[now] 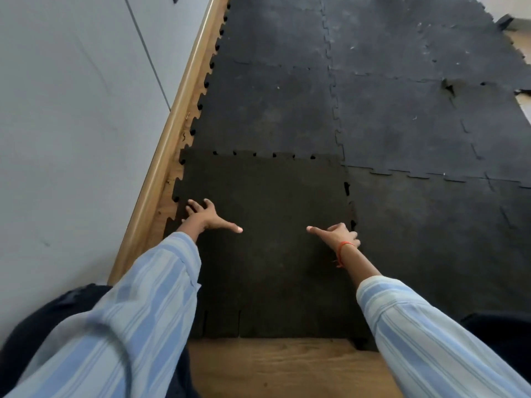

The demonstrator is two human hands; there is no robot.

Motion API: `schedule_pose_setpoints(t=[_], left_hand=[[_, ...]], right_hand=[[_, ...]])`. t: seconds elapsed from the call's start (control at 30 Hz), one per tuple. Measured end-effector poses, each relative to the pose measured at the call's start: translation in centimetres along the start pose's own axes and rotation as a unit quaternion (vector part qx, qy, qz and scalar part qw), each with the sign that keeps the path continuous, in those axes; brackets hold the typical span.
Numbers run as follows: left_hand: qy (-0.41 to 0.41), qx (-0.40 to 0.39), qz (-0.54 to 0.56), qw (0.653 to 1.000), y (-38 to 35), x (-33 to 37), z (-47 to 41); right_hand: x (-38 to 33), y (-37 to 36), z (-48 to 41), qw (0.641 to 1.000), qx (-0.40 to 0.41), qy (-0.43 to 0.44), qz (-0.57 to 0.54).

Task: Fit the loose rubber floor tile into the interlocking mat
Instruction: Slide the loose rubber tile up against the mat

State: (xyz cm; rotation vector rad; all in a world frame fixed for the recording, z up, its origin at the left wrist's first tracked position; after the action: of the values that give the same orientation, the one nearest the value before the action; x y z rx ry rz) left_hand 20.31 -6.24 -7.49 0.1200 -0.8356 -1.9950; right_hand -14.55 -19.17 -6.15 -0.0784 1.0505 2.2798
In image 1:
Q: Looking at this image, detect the person's left hand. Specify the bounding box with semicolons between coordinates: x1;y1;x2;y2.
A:
178;198;244;237

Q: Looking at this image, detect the person's right hand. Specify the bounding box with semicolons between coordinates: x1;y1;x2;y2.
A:
306;222;361;250

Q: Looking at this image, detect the dark brown interlocking mat tile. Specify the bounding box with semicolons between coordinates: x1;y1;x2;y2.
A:
164;147;376;352

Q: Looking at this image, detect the person's right forearm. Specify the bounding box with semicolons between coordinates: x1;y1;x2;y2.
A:
334;243;531;398

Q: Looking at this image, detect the person's left forearm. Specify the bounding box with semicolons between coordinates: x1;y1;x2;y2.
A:
3;223;203;398

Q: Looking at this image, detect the orange thread wristband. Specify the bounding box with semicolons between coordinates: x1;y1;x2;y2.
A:
334;241;356;269

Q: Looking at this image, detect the wooden skirting board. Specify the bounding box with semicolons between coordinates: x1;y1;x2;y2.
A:
107;0;231;286

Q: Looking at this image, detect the floor of black puzzle mats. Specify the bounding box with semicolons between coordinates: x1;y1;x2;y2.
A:
189;0;531;324

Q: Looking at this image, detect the person's right leg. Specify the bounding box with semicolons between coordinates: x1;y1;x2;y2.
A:
460;310;531;387

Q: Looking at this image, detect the person's leg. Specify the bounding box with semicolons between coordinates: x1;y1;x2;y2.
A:
0;283;192;398
460;310;531;387

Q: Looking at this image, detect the person's left leg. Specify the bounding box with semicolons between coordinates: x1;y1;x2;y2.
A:
0;283;192;398

